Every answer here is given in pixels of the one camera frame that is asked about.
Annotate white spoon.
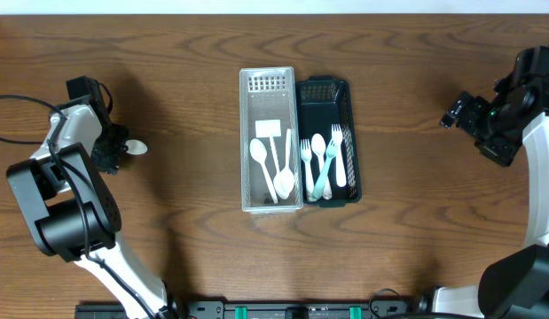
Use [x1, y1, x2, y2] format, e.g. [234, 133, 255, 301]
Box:
[274, 128, 295, 199]
[125, 139, 148, 156]
[311, 133, 332, 199]
[271, 131, 294, 199]

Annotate white fork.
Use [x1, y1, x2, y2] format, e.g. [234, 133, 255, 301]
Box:
[331, 124, 347, 188]
[300, 139, 315, 202]

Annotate white spoon bowl up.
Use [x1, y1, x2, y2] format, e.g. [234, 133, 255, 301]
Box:
[249, 138, 278, 204]

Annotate pale green plastic fork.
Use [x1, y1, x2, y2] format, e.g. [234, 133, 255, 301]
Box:
[312, 139, 337, 200]

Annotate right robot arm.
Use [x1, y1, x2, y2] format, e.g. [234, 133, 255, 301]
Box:
[412, 45, 549, 319]

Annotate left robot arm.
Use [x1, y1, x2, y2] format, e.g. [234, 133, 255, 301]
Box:
[6, 76, 183, 318]

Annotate black plastic basket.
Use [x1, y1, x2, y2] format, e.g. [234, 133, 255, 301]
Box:
[295, 75, 362, 208]

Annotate white label in basket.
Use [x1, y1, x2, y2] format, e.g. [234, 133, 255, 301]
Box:
[255, 120, 281, 138]

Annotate clear plastic basket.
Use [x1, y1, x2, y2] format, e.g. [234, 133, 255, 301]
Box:
[239, 66, 304, 214]

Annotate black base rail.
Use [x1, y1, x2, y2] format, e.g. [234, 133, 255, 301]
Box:
[183, 298, 436, 319]

